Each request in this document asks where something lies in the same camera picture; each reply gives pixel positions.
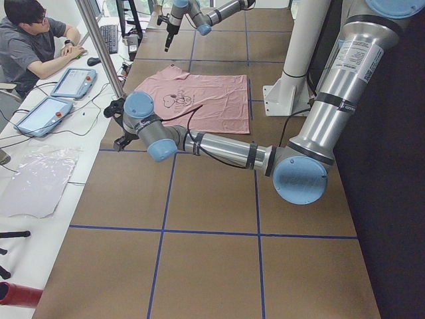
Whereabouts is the upper teach pendant tablet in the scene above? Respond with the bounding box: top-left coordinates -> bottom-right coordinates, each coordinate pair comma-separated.
50,68 -> 97,99

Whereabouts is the aluminium frame post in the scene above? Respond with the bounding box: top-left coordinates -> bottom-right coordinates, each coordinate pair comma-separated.
75,0 -> 126,98

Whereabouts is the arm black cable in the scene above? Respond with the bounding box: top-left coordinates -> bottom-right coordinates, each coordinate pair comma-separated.
160,104 -> 260,169

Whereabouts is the red cylinder object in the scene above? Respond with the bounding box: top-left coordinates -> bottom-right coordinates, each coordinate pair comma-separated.
1,282 -> 43,308

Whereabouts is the black keyboard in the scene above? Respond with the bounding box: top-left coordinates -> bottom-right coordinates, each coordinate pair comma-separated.
100,25 -> 118,54

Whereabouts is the lower teach pendant tablet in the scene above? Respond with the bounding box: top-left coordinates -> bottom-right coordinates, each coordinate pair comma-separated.
14,96 -> 73,138

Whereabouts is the seated person grey shirt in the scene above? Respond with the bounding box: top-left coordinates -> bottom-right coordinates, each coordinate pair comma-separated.
1,0 -> 86,98

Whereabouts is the pink Snoopy t-shirt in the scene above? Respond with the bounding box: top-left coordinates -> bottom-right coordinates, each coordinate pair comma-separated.
136,65 -> 250,134

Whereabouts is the black computer mouse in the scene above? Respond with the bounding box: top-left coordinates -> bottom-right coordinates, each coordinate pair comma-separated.
86,57 -> 101,66

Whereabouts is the teach pendant tablet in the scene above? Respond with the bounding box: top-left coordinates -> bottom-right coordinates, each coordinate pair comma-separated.
14,96 -> 73,138
50,68 -> 97,99

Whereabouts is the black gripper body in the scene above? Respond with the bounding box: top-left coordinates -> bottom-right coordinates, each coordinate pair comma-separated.
104,98 -> 133,152
157,14 -> 179,42

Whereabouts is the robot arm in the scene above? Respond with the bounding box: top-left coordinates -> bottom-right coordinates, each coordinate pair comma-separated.
104,1 -> 424,205
157,0 -> 255,52

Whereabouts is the clear plastic bag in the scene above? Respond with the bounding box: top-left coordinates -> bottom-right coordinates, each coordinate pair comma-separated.
1,145 -> 82,219

